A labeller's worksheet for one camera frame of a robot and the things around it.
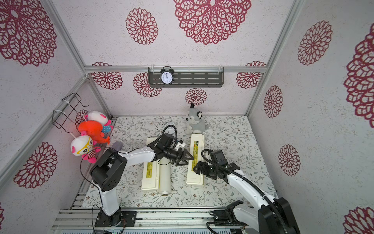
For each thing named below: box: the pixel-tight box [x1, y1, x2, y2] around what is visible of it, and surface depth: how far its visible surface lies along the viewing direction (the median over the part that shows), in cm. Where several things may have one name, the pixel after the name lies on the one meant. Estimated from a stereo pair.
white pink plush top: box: [84, 110, 114, 132], surface depth 97 cm
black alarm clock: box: [160, 65, 175, 85], surface depth 92 cm
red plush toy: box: [77, 119, 111, 145], surface depth 91 cm
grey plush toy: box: [184, 102, 206, 136], surface depth 99 cm
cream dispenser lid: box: [186, 133, 205, 187], surface depth 87 cm
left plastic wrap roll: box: [158, 158, 171, 196], surface depth 84 cm
